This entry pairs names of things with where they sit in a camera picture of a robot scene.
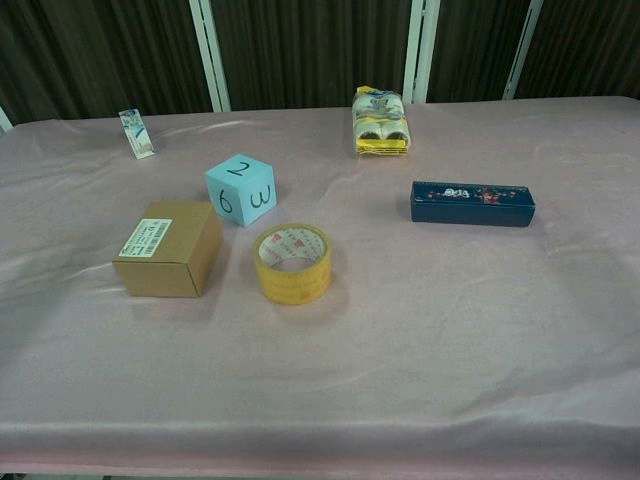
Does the blue glasses case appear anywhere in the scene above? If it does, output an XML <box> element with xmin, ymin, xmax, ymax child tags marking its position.
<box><xmin>410</xmin><ymin>180</ymin><xmax>537</xmax><ymax>229</ymax></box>

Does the brown cardboard box with label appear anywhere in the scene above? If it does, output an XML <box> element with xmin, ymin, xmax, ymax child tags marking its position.
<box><xmin>111</xmin><ymin>200</ymin><xmax>224</xmax><ymax>299</ymax></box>

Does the yellow packing tape roll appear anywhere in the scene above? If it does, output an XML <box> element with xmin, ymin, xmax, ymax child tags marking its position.
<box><xmin>251</xmin><ymin>222</ymin><xmax>333</xmax><ymax>305</ymax></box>

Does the light blue numbered cube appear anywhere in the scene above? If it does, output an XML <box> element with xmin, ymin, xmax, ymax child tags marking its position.
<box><xmin>203</xmin><ymin>154</ymin><xmax>278</xmax><ymax>229</ymax></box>

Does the pink tablecloth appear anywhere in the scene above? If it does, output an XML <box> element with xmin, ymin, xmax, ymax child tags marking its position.
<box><xmin>0</xmin><ymin>94</ymin><xmax>640</xmax><ymax>474</ymax></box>

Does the yellow white tissue pack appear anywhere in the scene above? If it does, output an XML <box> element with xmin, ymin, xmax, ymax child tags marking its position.
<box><xmin>351</xmin><ymin>85</ymin><xmax>412</xmax><ymax>158</ymax></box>

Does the dark brown partition panel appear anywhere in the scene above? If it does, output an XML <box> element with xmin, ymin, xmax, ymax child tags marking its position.
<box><xmin>0</xmin><ymin>0</ymin><xmax>214</xmax><ymax>126</ymax></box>
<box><xmin>427</xmin><ymin>0</ymin><xmax>529</xmax><ymax>105</ymax></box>
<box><xmin>207</xmin><ymin>0</ymin><xmax>416</xmax><ymax>112</ymax></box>
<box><xmin>514</xmin><ymin>0</ymin><xmax>640</xmax><ymax>100</ymax></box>

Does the small white blue carton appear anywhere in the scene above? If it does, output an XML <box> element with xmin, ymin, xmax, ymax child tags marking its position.
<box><xmin>118</xmin><ymin>107</ymin><xmax>158</xmax><ymax>161</ymax></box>

